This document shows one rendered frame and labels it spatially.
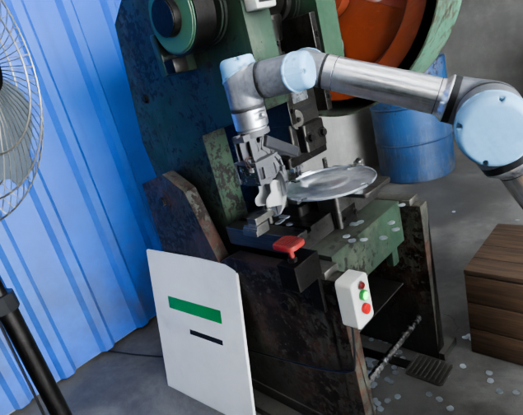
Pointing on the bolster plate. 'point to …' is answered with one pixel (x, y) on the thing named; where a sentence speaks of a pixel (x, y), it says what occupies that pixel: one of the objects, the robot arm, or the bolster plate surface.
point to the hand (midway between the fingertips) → (279, 207)
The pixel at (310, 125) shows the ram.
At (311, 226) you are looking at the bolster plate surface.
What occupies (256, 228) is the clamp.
